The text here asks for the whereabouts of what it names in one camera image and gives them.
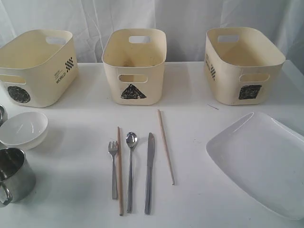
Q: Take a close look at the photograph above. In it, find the wooden chopstick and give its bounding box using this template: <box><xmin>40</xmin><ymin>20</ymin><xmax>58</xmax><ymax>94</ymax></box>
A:
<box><xmin>157</xmin><ymin>109</ymin><xmax>175</xmax><ymax>185</ymax></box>
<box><xmin>117</xmin><ymin>126</ymin><xmax>124</xmax><ymax>216</ymax></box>

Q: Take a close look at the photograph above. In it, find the stainless steel knife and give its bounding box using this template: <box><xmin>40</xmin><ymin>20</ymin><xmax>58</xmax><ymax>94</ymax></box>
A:
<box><xmin>144</xmin><ymin>133</ymin><xmax>155</xmax><ymax>215</ymax></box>

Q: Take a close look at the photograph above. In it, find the stainless steel spoon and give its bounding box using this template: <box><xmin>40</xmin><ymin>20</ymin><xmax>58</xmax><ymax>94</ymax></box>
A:
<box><xmin>125</xmin><ymin>132</ymin><xmax>138</xmax><ymax>213</ymax></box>

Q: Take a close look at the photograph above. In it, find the stainless steel fork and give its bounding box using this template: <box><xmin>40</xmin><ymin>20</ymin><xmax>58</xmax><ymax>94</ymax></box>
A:
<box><xmin>108</xmin><ymin>141</ymin><xmax>118</xmax><ymax>200</ymax></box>

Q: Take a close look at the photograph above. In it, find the white ceramic bowl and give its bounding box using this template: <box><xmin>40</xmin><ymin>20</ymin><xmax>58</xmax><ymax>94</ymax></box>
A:
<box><xmin>0</xmin><ymin>112</ymin><xmax>49</xmax><ymax>150</ymax></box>

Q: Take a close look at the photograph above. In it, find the stainless steel mug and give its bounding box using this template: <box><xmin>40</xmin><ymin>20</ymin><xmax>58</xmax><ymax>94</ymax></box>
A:
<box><xmin>0</xmin><ymin>148</ymin><xmax>36</xmax><ymax>208</ymax></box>

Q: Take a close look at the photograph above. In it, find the small stainless steel cup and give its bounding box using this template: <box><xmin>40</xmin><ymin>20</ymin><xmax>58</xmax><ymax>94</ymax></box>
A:
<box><xmin>0</xmin><ymin>104</ymin><xmax>8</xmax><ymax>126</ymax></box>

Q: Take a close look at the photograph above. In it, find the cream bin with triangle mark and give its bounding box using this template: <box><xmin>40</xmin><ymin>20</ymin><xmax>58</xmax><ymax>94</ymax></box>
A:
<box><xmin>102</xmin><ymin>28</ymin><xmax>167</xmax><ymax>105</ymax></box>

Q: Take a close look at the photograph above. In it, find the white backdrop curtain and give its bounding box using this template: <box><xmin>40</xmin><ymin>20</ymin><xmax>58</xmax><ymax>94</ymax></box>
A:
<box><xmin>0</xmin><ymin>0</ymin><xmax>304</xmax><ymax>69</ymax></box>

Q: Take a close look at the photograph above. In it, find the cream bin with square mark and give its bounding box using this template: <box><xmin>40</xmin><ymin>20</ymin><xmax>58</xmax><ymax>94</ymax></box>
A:
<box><xmin>204</xmin><ymin>27</ymin><xmax>286</xmax><ymax>105</ymax></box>

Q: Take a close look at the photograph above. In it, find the cream bin with circle mark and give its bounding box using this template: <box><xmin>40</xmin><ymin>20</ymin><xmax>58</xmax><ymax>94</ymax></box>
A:
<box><xmin>0</xmin><ymin>29</ymin><xmax>79</xmax><ymax>108</ymax></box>

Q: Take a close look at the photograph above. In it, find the white rectangular plate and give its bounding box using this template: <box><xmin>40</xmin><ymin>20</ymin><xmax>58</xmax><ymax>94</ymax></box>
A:
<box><xmin>206</xmin><ymin>112</ymin><xmax>304</xmax><ymax>220</ymax></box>

